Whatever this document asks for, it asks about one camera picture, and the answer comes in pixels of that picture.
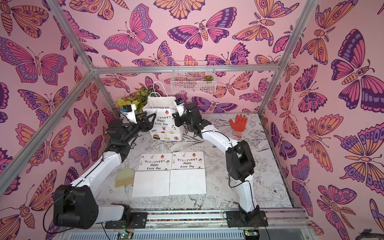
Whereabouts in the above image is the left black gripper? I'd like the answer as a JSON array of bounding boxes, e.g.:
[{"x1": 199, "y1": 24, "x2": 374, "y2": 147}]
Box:
[{"x1": 122, "y1": 112, "x2": 156, "y2": 146}]

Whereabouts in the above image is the white paper gift bag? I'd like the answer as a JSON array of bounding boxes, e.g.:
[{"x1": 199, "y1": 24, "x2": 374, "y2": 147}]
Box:
[{"x1": 132, "y1": 141, "x2": 172, "y2": 198}]

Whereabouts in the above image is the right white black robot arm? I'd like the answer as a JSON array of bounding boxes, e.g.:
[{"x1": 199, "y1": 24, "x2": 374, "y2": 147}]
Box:
[{"x1": 172, "y1": 98, "x2": 261, "y2": 224}]

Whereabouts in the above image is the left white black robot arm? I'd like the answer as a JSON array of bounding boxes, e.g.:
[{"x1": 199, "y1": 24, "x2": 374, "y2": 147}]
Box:
[{"x1": 53, "y1": 112, "x2": 156, "y2": 230}]

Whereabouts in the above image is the potted green leafy plant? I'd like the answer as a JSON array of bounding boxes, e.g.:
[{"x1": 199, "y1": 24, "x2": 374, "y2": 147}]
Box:
[{"x1": 115, "y1": 87, "x2": 154, "y2": 113}]

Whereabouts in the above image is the small plant in basket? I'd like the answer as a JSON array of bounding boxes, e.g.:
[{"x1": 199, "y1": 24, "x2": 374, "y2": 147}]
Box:
[{"x1": 204, "y1": 75, "x2": 214, "y2": 82}]

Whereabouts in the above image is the red rubber glove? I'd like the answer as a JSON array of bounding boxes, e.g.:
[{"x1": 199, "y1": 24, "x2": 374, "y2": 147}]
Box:
[{"x1": 229, "y1": 114, "x2": 248, "y2": 138}]

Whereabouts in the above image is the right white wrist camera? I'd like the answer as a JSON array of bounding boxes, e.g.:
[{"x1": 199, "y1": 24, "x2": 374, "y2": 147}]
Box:
[{"x1": 174, "y1": 97, "x2": 185, "y2": 117}]

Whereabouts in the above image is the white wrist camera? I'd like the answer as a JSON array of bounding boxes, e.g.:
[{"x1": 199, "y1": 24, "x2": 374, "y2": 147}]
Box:
[
  {"x1": 174, "y1": 97, "x2": 185, "y2": 117},
  {"x1": 121, "y1": 104, "x2": 137, "y2": 124}
]

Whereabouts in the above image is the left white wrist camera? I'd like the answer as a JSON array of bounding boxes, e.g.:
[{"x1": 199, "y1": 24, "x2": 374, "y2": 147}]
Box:
[{"x1": 121, "y1": 104, "x2": 137, "y2": 124}]

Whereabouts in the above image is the white wire wall basket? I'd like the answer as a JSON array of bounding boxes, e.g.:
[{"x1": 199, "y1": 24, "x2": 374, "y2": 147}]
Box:
[{"x1": 170, "y1": 60, "x2": 217, "y2": 94}]

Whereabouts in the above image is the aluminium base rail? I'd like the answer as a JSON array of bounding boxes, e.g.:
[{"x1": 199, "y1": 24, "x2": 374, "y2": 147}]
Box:
[{"x1": 57, "y1": 209, "x2": 317, "y2": 240}]

